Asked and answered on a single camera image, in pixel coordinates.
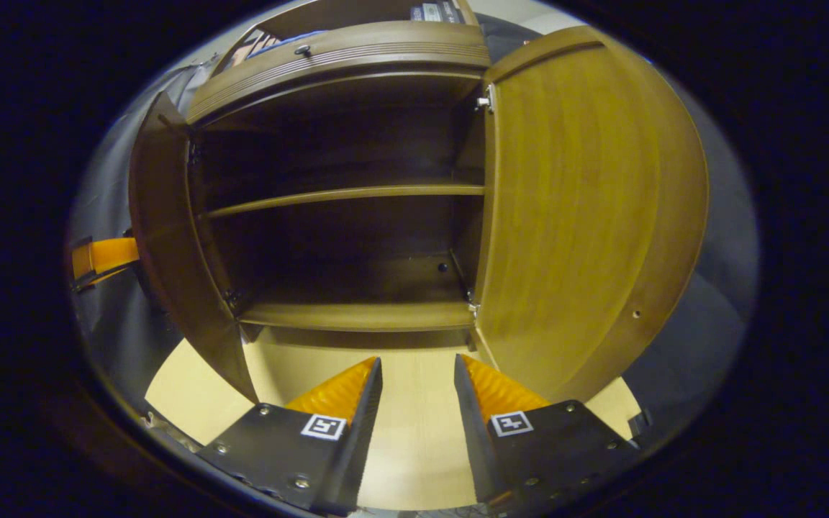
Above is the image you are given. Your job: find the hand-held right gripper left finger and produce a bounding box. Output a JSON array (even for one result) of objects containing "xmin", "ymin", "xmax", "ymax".
[{"xmin": 197, "ymin": 356, "xmax": 384, "ymax": 517}]

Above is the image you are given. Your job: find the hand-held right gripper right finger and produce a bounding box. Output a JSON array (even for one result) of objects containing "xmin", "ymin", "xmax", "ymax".
[{"xmin": 453, "ymin": 353, "xmax": 642, "ymax": 517}]

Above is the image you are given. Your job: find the wooden cabinet door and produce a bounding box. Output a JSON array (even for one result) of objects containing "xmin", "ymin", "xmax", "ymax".
[
  {"xmin": 472, "ymin": 27, "xmax": 710, "ymax": 404},
  {"xmin": 129, "ymin": 91, "xmax": 261, "ymax": 404}
]

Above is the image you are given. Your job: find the black backdrop cloth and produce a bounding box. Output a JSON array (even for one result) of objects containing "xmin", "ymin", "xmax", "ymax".
[{"xmin": 68, "ymin": 14, "xmax": 759, "ymax": 447}]

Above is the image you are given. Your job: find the blue cushion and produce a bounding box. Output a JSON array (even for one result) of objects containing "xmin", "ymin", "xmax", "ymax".
[{"xmin": 267, "ymin": 30, "xmax": 329, "ymax": 44}]

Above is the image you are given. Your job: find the wooden drawer with black knob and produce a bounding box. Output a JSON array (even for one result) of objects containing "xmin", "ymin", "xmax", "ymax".
[{"xmin": 186, "ymin": 20, "xmax": 491, "ymax": 127}]

